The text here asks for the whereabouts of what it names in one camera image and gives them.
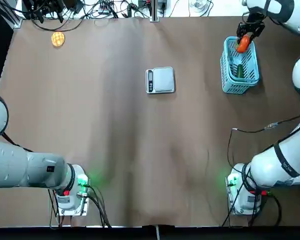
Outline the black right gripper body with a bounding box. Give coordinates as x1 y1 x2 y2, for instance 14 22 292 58
239 11 266 35

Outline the orange-red tomato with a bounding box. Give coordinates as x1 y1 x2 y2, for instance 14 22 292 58
235 34 251 54

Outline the light blue plastic basket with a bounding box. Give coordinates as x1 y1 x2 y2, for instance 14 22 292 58
219 36 261 95

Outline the silver digital kitchen scale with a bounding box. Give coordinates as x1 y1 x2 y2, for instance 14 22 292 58
145 66 176 94

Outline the black power adapter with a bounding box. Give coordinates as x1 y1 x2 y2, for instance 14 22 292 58
64 0 84 14

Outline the round golden waffle bread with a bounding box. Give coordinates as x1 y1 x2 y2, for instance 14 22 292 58
51 31 66 48

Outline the black box with red logo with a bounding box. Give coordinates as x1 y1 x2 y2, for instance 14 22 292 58
23 0 65 16

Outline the aluminium profile post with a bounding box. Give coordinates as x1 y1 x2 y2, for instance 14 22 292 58
149 0 161 23

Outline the thin black cable with plug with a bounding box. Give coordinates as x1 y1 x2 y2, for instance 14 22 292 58
226 112 300 173

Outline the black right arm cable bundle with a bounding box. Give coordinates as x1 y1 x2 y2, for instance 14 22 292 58
219 161 283 228

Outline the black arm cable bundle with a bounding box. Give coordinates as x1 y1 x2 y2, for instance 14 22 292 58
219 161 283 228
86 183 113 229

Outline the black left arm cable bundle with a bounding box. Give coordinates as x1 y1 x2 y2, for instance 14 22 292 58
86 183 113 229

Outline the aluminium frame rail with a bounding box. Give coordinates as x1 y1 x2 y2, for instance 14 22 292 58
3 4 23 29

